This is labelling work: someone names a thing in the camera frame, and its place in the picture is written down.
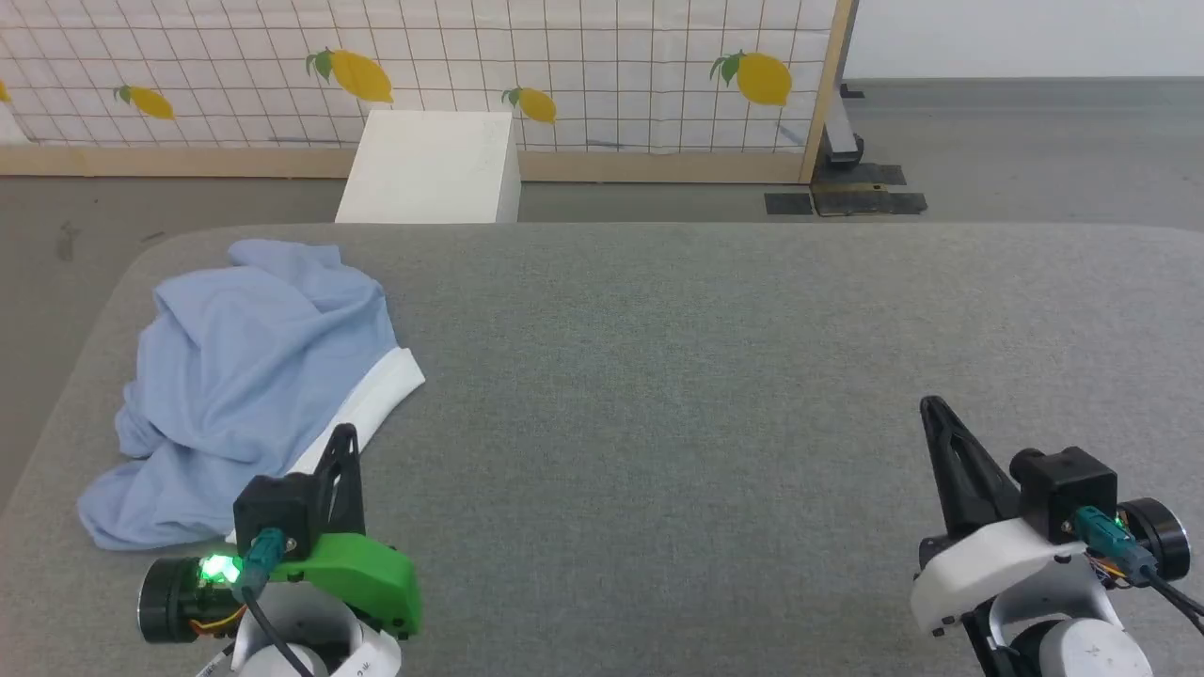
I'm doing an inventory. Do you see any white box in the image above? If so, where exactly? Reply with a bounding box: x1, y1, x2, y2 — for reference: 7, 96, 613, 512
335, 110, 521, 225

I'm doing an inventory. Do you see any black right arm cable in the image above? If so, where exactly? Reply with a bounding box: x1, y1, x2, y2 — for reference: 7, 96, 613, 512
1075, 506, 1204, 633

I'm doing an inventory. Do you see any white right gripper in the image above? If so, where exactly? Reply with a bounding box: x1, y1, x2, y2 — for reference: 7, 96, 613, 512
910, 396, 1085, 638

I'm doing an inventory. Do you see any light blue shirt white trim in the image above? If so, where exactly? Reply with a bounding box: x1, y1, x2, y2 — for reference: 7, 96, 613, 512
77, 239, 426, 551

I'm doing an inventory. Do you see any lemon print partition panel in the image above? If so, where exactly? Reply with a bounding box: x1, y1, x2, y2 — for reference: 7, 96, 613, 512
0, 0, 855, 184

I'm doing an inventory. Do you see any black partition foot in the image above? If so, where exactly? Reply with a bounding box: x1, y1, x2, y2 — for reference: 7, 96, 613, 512
823, 83, 866, 171

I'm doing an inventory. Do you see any large black floor mat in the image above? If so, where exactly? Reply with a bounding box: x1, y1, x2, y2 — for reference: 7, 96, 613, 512
812, 164, 928, 218

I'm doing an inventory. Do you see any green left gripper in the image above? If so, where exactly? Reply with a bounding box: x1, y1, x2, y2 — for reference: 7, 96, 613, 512
271, 423, 422, 641

